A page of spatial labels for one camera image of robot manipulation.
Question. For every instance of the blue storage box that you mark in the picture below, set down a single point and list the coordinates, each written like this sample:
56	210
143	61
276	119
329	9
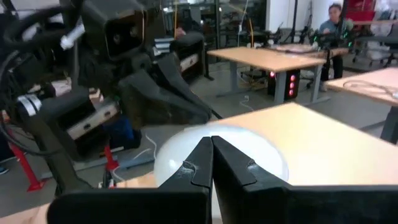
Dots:
122	133

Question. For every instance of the beige office desk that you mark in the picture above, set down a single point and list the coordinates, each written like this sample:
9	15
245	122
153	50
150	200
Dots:
373	84
326	149
264	59

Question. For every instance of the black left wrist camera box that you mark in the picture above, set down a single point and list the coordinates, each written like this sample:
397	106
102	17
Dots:
124	34

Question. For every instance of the person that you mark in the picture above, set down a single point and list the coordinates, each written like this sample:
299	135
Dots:
334	28

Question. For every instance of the red metal stand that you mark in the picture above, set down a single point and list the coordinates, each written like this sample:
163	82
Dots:
28	174

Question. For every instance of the white light bulb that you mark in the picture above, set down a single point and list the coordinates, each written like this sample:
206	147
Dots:
186	146

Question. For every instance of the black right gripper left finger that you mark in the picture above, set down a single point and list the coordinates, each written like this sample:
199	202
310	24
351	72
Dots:
199	168

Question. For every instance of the background black robot rig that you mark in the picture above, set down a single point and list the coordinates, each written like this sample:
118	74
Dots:
329	39

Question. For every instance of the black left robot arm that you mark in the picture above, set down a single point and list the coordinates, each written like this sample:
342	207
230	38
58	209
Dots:
56	155

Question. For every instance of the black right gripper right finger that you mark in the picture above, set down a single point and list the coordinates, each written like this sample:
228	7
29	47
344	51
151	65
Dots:
236	174

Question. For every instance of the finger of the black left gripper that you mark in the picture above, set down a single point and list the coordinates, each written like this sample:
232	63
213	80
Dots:
149	102
177	81

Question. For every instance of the black computer tower red lights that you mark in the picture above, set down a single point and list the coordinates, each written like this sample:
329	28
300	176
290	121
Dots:
290	85

